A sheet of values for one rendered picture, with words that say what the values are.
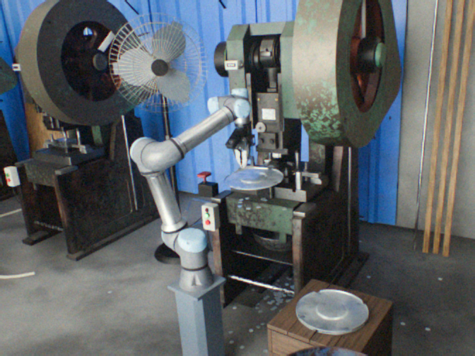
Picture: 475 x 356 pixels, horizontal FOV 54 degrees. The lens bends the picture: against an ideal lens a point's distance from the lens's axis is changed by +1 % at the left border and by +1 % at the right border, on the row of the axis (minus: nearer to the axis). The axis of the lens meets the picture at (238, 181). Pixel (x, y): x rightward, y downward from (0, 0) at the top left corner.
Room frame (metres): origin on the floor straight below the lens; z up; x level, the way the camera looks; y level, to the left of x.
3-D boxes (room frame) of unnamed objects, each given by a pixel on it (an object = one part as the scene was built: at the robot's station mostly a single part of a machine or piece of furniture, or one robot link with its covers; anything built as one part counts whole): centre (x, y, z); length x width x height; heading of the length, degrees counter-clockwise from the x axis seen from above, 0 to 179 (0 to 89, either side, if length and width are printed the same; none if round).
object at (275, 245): (2.36, -0.22, 0.36); 0.34 x 0.34 x 0.10
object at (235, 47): (2.49, -0.30, 0.83); 0.79 x 0.43 x 1.34; 147
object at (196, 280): (1.76, 0.21, 0.50); 0.15 x 0.15 x 0.10
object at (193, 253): (1.77, 0.22, 0.62); 0.13 x 0.12 x 0.14; 32
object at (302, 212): (2.34, -0.52, 0.45); 0.92 x 0.12 x 0.90; 147
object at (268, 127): (2.33, -0.20, 1.04); 0.17 x 0.15 x 0.30; 147
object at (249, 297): (2.25, -0.15, 0.14); 0.59 x 0.10 x 0.05; 147
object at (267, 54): (2.36, -0.22, 1.27); 0.21 x 0.12 x 0.34; 147
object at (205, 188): (2.34, 0.17, 0.62); 0.10 x 0.06 x 0.20; 57
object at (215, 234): (2.63, -0.07, 0.45); 0.92 x 0.12 x 0.90; 147
